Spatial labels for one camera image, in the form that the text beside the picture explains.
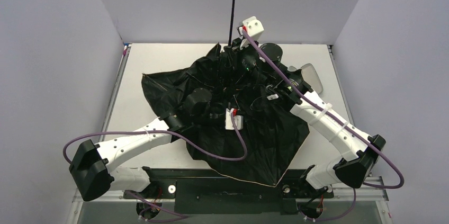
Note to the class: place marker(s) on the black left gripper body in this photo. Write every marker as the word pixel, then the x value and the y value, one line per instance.
pixel 217 113

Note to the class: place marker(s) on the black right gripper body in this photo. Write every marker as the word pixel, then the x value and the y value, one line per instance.
pixel 235 47

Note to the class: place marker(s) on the beige folding umbrella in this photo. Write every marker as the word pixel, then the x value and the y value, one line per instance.
pixel 258 153

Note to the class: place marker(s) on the mint green umbrella case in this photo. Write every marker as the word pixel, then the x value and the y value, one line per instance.
pixel 310 75

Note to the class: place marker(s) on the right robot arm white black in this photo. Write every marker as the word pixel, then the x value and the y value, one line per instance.
pixel 290 92

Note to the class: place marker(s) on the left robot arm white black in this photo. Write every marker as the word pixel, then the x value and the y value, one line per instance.
pixel 97 167

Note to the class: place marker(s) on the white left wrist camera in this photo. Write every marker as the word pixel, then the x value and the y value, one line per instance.
pixel 232 120

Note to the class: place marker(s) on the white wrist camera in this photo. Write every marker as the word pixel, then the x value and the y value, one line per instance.
pixel 252 26
pixel 232 120

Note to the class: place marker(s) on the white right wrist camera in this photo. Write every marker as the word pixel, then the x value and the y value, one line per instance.
pixel 252 26

